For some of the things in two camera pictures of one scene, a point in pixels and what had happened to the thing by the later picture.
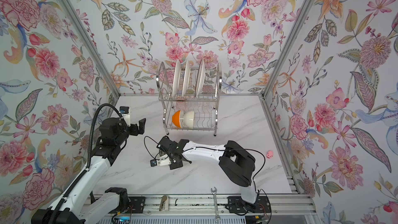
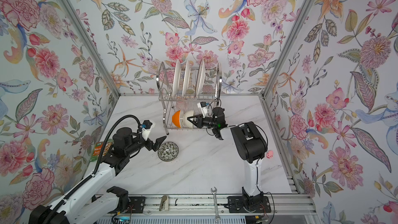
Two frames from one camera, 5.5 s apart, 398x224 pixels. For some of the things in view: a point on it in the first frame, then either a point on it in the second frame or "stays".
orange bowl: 175,119 stays
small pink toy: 269,154 stays
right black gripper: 174,166 → 200,122
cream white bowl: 188,119 stays
